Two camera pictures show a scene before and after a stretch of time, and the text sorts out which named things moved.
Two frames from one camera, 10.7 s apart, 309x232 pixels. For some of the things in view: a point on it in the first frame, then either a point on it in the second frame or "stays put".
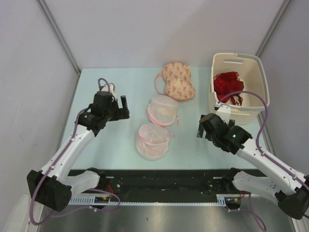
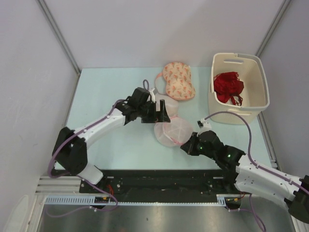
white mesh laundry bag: (162, 110) stays put
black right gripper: (231, 124) -> (189, 146)
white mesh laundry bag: (152, 143) -> (174, 133)
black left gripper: (121, 113) -> (153, 118)
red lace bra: (225, 83) stays put
